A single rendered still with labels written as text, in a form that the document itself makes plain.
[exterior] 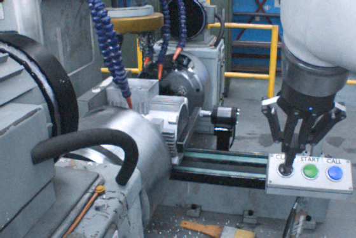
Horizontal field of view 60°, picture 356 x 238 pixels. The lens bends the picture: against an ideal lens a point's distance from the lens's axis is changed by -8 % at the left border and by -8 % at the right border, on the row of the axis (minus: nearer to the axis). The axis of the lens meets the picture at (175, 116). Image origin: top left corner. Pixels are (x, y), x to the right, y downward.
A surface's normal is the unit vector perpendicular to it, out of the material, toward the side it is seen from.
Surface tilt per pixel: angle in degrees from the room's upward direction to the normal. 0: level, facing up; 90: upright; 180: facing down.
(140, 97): 90
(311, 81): 122
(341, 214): 0
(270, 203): 90
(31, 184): 90
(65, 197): 0
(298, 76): 117
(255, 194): 90
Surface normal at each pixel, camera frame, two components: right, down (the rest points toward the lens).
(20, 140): 0.97, 0.07
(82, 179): -0.02, -0.92
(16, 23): -0.24, 0.38
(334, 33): -0.77, 0.56
